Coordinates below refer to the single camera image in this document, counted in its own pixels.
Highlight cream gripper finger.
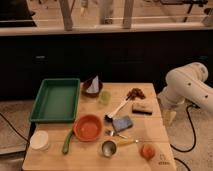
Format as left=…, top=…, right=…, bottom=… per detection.
left=164, top=111, right=176, bottom=126

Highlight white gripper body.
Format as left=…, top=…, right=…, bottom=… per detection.
left=158, top=92, right=183, bottom=114

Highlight eraser with black base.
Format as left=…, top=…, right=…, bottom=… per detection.
left=132, top=103, right=153, bottom=115

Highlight red bowl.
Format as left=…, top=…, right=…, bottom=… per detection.
left=73, top=114, right=102, bottom=142

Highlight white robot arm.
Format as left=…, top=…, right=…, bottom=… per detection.
left=157, top=62, right=213, bottom=126

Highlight dark bowl with white cloth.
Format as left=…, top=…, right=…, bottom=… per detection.
left=82, top=76, right=103, bottom=98

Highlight brown dried fruit cluster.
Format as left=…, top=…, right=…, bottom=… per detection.
left=127, top=88, right=145, bottom=100

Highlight orange fruit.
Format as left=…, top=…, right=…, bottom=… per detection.
left=140, top=144, right=155, bottom=160

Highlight blue sponge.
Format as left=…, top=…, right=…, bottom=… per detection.
left=112, top=116, right=133, bottom=132

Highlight metal spoon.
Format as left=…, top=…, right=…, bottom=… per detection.
left=105, top=130, right=127, bottom=139

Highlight light green cup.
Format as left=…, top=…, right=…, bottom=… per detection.
left=99, top=91, right=111, bottom=105

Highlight small metal cup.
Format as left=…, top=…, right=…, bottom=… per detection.
left=101, top=140, right=117, bottom=157

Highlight green cucumber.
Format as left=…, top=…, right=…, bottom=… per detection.
left=62, top=129, right=73, bottom=155

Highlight green plastic tray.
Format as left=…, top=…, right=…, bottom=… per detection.
left=30, top=78, right=80, bottom=123

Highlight white round lid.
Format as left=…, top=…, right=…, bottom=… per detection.
left=30, top=130, right=49, bottom=150

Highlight black cable right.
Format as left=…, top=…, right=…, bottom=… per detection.
left=170, top=103, right=201, bottom=171

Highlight black cable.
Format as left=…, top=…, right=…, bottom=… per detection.
left=170, top=103, right=201, bottom=171
left=0, top=112, right=30, bottom=144

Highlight yellow handled utensil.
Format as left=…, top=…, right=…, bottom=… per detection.
left=117, top=139, right=139, bottom=146

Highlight white handled dish brush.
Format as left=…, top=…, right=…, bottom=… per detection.
left=104, top=98, right=129, bottom=122

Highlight black cable left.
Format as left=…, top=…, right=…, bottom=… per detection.
left=0, top=112, right=30, bottom=144

